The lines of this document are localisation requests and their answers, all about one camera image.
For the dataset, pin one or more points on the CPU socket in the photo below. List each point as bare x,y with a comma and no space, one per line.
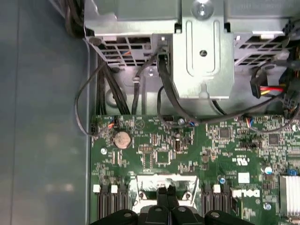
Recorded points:
187,195

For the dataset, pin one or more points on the RAM slot black clips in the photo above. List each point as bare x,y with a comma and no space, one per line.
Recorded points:
207,199
226,199
106,201
122,199

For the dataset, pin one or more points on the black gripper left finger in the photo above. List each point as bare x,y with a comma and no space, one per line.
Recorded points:
159,215

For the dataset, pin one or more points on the round coin battery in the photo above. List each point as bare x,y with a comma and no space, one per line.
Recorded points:
122,139

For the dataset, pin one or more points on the silver thumb screw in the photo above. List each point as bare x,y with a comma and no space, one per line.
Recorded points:
202,10

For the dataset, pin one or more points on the RAM slot white clips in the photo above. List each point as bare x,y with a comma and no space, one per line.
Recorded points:
216,188
114,189
96,188

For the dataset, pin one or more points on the silver finned heatsink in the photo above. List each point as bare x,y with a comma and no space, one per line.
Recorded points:
290,194

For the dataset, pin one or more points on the silver metal bracket box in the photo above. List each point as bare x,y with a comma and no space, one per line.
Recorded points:
204,70

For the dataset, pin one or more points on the black PC case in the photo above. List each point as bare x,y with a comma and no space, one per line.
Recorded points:
47,117

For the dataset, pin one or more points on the black power connector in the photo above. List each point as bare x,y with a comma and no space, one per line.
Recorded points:
256,86

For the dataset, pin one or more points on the metal socket cover frame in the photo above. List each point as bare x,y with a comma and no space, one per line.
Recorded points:
150,181

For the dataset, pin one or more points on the silver metal drive cage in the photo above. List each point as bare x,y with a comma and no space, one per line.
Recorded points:
152,14

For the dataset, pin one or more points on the green motherboard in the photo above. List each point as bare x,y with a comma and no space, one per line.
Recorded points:
211,152

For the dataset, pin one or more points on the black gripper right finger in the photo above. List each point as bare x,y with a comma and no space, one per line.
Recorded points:
182,216

